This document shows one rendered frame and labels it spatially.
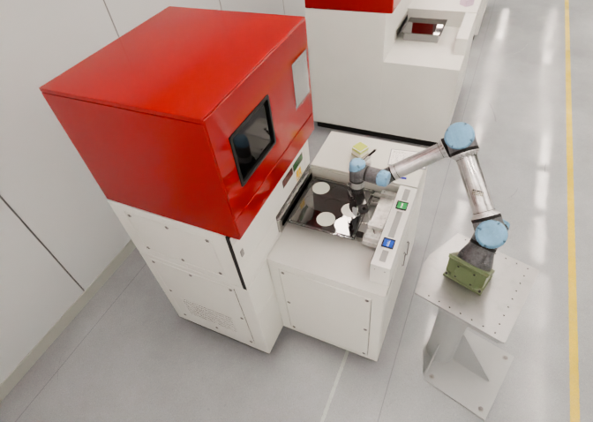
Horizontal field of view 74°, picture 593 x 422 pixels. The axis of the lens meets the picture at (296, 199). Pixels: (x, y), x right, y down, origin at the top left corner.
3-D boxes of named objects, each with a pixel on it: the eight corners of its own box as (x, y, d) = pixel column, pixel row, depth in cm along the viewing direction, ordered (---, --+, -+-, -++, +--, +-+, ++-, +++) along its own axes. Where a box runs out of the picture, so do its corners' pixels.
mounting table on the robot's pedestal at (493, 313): (531, 285, 195) (540, 270, 186) (496, 357, 173) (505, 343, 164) (444, 244, 218) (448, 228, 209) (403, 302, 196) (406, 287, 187)
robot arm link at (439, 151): (469, 125, 185) (374, 170, 204) (468, 121, 175) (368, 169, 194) (480, 147, 183) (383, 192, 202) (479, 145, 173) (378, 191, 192)
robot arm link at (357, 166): (363, 169, 181) (346, 164, 184) (362, 186, 189) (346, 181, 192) (370, 159, 185) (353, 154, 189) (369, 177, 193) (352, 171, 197)
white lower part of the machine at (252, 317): (182, 322, 277) (137, 251, 219) (240, 236, 327) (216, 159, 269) (271, 360, 252) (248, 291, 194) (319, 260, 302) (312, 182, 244)
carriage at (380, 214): (362, 244, 203) (362, 240, 201) (381, 196, 225) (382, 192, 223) (377, 248, 200) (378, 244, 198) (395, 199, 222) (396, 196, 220)
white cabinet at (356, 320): (284, 332, 264) (266, 259, 206) (334, 227, 323) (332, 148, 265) (379, 368, 242) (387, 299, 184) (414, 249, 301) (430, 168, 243)
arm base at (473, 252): (493, 270, 181) (503, 251, 179) (486, 272, 169) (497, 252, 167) (461, 253, 190) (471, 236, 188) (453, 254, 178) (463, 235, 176)
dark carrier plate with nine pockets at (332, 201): (290, 220, 213) (290, 219, 213) (314, 178, 234) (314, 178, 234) (351, 237, 201) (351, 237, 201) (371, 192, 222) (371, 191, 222)
